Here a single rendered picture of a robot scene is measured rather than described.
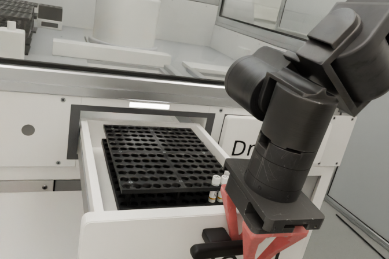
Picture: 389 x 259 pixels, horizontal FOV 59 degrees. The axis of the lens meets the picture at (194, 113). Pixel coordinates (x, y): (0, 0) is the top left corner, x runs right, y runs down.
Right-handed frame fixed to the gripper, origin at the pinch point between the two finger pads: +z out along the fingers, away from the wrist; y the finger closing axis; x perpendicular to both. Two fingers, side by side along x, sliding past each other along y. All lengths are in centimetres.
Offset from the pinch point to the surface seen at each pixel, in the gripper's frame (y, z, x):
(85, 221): 3.4, -2.1, 17.2
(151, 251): 2.9, 1.8, 9.8
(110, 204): 18.2, 7.7, 11.8
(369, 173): 108, 58, -162
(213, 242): 0.6, -1.2, 4.1
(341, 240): 89, 92, -140
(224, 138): 35.2, 3.8, -13.8
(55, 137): 36.3, 6.5, 20.3
